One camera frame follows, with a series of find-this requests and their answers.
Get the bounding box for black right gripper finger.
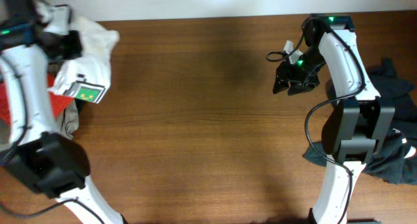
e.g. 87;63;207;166
287;83;316;96
272;77;289;94

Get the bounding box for white t-shirt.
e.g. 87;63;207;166
48;14;120;104

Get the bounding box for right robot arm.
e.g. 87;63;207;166
273;14;395;223

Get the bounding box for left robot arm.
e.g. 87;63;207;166
1;0;125;223

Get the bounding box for red folded t-shirt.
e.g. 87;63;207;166
1;81;74;125

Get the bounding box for beige folded trousers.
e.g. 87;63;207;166
1;100;79;151

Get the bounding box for dark green t-shirt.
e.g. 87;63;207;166
302;57;417;186

